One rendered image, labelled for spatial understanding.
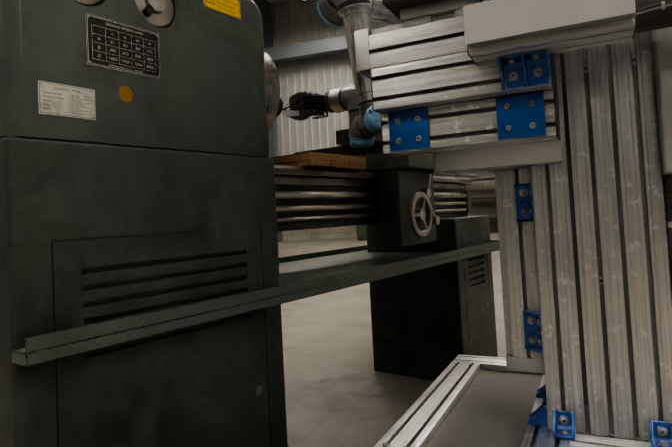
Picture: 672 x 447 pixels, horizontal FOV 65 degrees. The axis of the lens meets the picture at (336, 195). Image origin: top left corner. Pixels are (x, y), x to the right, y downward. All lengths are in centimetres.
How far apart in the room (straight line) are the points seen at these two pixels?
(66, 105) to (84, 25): 15
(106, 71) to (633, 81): 104
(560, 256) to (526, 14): 53
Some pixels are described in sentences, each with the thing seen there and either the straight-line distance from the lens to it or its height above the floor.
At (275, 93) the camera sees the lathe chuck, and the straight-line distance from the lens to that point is 150.
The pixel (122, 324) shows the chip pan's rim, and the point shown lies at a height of 55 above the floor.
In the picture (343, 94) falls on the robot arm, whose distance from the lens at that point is 163.
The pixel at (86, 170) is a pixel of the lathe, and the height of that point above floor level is 82.
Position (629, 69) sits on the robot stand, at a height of 98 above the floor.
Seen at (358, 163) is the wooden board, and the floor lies 88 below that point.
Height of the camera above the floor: 72
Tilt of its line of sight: 2 degrees up
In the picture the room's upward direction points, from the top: 3 degrees counter-clockwise
